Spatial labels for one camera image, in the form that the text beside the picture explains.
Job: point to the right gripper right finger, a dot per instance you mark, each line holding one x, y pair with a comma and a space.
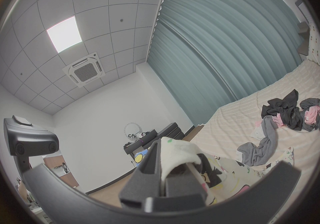
185, 186

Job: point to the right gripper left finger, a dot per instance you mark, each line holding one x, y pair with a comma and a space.
147, 173

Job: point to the white printed pyjama top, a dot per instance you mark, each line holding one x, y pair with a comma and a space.
182, 150

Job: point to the bed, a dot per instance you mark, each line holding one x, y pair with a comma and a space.
237, 117

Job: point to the pile of clothes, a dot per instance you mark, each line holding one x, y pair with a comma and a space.
287, 115

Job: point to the black table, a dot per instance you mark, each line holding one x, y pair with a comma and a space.
140, 146

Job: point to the black chest of drawers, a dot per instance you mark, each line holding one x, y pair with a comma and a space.
172, 130

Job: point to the brown wooden cabinet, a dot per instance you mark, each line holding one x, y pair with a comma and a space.
58, 171

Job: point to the white garment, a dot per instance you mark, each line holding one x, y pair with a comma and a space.
257, 133

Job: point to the grey garment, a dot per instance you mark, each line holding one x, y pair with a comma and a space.
270, 142

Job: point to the blue-green curtain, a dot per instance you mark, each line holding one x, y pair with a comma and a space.
180, 72
237, 17

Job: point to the white ceiling air conditioner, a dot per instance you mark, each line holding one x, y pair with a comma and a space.
84, 69

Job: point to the square ceiling light panel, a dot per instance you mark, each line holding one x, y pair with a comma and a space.
64, 33

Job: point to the white printed pillow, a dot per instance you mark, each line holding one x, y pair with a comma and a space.
315, 42

